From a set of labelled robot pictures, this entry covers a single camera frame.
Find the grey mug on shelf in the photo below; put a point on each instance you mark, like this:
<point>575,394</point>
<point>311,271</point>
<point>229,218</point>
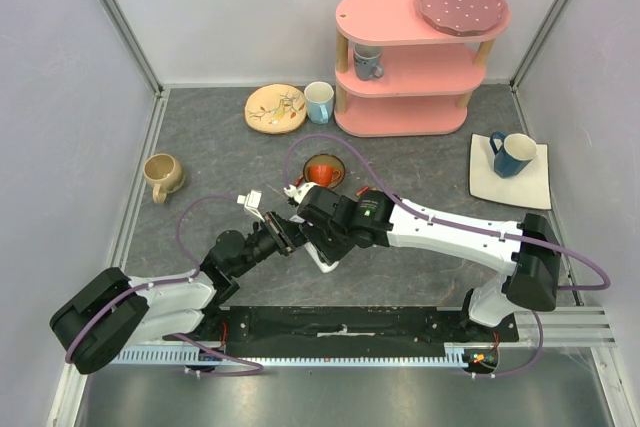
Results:
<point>367,62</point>

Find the beige mug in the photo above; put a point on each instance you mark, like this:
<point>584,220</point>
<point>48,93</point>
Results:
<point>164,174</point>

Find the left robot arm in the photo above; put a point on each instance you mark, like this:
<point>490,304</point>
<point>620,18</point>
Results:
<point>115,311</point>

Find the white cable duct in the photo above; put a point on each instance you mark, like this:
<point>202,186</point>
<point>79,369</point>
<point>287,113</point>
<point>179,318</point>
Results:
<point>184,354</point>

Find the orange cup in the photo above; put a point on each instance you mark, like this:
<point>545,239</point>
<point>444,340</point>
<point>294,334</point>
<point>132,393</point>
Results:
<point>324,175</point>

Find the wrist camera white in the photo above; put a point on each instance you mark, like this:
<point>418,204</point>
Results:
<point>251,203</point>
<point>297,193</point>

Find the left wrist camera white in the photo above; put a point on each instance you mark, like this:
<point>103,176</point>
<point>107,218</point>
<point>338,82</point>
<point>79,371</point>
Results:
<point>251,203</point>

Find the yellow floral plate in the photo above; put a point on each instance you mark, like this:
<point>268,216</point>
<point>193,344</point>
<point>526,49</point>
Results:
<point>276,109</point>

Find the dark blue mug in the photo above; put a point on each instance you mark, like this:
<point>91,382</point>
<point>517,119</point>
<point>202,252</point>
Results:
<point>512,153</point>

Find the white remote control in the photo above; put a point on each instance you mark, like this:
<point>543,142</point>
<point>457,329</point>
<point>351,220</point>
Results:
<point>314,253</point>

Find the light blue mug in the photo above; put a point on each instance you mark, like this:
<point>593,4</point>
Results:
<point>319,98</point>

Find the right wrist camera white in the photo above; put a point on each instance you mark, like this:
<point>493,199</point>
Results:
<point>297,193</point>

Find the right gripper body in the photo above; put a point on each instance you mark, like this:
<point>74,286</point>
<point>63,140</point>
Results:
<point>314,235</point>

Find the pink dotted plate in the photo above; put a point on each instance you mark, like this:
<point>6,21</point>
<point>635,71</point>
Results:
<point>463,18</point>

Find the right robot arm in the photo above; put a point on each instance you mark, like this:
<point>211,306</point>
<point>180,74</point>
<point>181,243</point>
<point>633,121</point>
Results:
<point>527,272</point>

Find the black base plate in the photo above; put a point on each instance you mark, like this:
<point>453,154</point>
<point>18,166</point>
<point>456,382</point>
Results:
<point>262,330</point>

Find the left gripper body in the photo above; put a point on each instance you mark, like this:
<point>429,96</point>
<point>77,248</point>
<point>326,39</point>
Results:
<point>278,233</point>

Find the white square plate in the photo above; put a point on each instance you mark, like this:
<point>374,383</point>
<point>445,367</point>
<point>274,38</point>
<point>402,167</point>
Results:
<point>528,189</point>

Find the pink three-tier shelf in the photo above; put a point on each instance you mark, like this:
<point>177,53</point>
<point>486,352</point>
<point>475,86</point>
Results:
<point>429,76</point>

